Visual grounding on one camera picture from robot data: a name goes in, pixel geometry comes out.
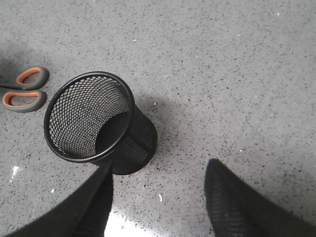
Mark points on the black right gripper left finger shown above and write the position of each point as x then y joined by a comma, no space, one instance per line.
82,214

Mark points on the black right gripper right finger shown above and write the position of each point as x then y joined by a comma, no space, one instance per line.
237,210

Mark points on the grey orange handled scissors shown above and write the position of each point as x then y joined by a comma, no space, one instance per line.
17,87

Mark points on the black mesh pen cup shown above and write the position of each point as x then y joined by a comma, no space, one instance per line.
94,119

